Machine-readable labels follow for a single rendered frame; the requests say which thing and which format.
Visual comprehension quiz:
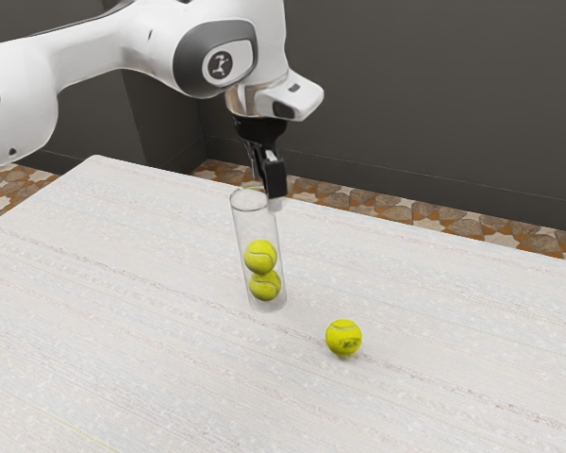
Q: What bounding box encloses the yellow tennis ball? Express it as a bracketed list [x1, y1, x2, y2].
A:
[325, 318, 363, 358]
[242, 239, 279, 277]
[247, 269, 283, 302]

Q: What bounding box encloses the clear plastic tube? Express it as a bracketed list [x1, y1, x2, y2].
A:
[229, 186, 289, 314]

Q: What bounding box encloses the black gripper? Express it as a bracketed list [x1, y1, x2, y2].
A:
[230, 111, 290, 212]

